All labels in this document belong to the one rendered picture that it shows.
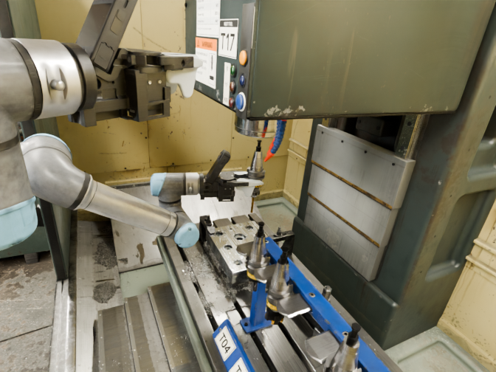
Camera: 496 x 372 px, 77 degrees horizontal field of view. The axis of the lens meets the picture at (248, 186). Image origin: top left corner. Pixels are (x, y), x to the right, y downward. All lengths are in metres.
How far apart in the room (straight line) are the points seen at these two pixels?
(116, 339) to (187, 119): 1.25
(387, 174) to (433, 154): 0.16
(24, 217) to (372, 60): 0.68
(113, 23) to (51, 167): 0.49
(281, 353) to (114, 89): 0.87
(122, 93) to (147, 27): 1.47
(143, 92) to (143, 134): 1.55
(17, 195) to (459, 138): 1.04
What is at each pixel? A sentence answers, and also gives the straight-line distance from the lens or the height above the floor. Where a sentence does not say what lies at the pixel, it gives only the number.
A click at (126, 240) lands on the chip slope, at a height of 0.70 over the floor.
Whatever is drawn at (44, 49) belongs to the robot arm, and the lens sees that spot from 0.37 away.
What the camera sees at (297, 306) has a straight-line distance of 0.74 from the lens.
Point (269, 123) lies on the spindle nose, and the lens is 0.93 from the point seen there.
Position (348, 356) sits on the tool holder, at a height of 1.27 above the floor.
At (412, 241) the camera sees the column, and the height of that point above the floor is 1.14.
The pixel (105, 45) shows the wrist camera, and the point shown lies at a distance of 0.41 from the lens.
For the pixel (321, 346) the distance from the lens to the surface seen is 0.69.
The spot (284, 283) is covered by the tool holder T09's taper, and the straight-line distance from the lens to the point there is 0.74.
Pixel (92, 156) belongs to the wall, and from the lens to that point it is 1.98.
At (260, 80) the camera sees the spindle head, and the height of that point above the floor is 1.67.
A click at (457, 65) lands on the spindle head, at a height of 1.72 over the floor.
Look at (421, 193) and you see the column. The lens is 1.18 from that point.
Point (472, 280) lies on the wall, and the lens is 1.60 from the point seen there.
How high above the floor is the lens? 1.74
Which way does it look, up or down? 25 degrees down
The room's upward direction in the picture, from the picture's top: 5 degrees clockwise
